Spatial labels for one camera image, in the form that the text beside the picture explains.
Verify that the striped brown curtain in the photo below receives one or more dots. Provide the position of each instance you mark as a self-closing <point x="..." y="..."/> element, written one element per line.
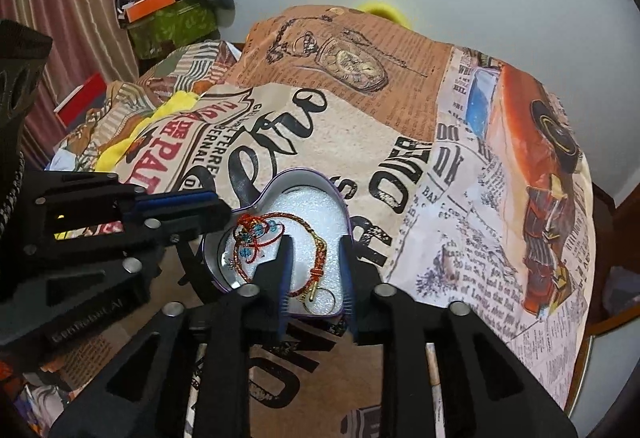
<point x="87" y="40"/>

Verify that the heart-shaped tin jewelry box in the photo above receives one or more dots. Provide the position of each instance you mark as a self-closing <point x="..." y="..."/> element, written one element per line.
<point x="301" y="204"/>

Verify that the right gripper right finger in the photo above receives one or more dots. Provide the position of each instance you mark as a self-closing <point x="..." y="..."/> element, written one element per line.
<point x="486" y="390"/>

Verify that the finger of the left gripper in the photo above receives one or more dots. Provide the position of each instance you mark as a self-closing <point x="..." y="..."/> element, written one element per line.
<point x="175" y="223"/>
<point x="170" y="200"/>

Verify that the orange shoe box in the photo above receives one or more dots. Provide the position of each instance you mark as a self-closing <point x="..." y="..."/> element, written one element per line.
<point x="144" y="8"/>

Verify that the green patterned storage box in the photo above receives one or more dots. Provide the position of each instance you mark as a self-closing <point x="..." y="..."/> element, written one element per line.
<point x="178" y="25"/>

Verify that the newspaper print bed blanket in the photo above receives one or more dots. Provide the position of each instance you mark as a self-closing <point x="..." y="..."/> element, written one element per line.
<point x="461" y="175"/>

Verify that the yellow plastic chair back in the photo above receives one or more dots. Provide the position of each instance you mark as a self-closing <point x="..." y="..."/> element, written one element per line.
<point x="385" y="11"/>

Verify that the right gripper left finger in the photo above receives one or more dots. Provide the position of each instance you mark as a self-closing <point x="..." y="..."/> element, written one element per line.
<point x="194" y="363"/>

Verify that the red box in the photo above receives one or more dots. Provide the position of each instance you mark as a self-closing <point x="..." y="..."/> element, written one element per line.
<point x="85" y="97"/>

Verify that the striped patchwork blanket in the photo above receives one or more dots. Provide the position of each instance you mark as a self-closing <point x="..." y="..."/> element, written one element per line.
<point x="124" y="108"/>

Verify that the yellow cloth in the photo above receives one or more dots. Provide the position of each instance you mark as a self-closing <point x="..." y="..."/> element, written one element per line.
<point x="178" y="102"/>

